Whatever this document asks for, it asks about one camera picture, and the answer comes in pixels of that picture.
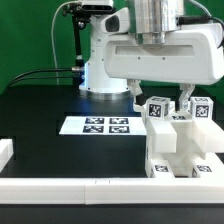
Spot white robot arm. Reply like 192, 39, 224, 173
100, 0, 224, 106

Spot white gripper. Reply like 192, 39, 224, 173
104, 23, 224, 112

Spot white cube nut with tag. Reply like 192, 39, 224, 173
146, 96, 170, 120

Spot white border fence frame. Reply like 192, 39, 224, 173
0, 136, 224, 205

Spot small white cube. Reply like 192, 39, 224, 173
190, 97, 213, 119

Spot white chair side frame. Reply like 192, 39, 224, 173
133, 96, 224, 161

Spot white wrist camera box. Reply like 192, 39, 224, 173
101, 7, 130, 34

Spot white chair seat block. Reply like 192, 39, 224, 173
145, 121, 206, 178

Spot black cables at base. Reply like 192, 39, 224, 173
3, 66, 86, 94

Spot white flat chair panel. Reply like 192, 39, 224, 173
59, 116, 146, 136

